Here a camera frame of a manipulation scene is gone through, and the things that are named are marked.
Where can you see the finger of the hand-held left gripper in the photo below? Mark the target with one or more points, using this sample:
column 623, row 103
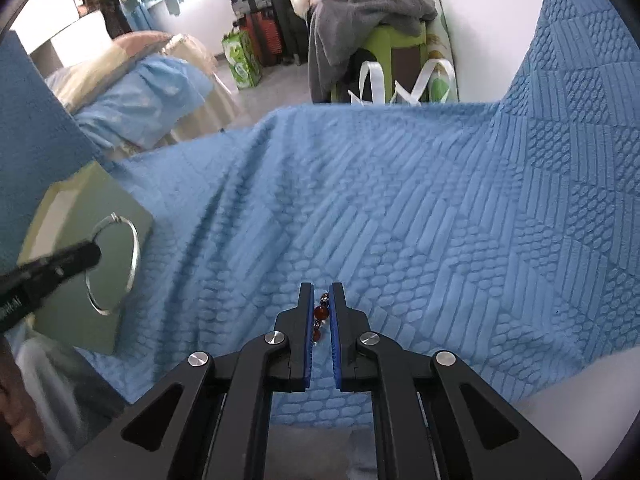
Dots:
column 70, row 260

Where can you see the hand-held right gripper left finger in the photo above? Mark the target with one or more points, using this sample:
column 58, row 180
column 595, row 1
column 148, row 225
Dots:
column 306, row 340

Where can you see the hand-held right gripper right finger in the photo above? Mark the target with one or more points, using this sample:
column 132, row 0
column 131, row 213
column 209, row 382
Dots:
column 336, row 340

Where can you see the green jewelry box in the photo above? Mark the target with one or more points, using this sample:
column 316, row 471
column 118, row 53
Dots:
column 75, row 320

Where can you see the silver bangle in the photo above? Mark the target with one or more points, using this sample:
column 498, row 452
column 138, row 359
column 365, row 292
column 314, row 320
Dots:
column 135, row 260

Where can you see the person's left hand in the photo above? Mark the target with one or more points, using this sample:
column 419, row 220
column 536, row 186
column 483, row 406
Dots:
column 15, row 400

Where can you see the blue textured blanket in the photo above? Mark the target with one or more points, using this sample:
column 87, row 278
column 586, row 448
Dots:
column 400, row 235

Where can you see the light blue pillow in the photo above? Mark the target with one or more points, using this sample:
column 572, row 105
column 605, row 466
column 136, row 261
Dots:
column 150, row 95

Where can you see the beige quilt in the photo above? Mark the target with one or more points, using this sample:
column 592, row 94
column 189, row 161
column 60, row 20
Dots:
column 220, row 110

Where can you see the white cabinet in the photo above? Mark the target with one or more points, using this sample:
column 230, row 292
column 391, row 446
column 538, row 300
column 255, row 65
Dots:
column 55, row 40

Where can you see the green shopping bag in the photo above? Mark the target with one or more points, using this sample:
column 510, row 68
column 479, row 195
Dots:
column 242, row 60

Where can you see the red suitcase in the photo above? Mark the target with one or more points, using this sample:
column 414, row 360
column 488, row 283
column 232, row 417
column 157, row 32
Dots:
column 262, row 35

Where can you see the leaf print panel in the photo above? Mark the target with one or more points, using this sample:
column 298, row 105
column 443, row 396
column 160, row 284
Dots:
column 440, row 60

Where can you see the green plastic stool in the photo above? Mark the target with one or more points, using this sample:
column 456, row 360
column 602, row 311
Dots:
column 385, row 37

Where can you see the grey clothing pile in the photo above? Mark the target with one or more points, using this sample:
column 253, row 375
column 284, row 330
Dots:
column 365, row 5

